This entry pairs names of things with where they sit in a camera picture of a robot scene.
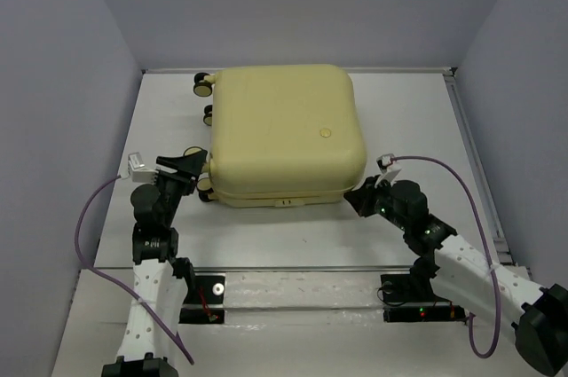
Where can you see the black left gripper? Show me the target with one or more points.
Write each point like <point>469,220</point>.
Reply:
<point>191,165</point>

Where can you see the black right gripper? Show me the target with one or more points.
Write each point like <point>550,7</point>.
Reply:
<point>360,198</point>

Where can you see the yellow hard-shell suitcase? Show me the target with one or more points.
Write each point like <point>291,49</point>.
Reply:
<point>280,136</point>

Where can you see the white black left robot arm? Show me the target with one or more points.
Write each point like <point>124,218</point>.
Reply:
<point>161,278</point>

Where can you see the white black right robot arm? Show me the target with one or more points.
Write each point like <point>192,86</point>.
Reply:
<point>529,315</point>

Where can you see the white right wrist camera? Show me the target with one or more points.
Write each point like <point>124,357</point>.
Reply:
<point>389,169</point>

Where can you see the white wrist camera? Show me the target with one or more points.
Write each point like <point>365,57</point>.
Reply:
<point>138,172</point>
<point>389,169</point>

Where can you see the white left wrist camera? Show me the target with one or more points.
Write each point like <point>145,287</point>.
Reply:
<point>138,172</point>

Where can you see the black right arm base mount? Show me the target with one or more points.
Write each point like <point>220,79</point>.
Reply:
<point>408,297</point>

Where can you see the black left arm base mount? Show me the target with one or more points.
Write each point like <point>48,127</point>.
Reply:
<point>204,305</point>

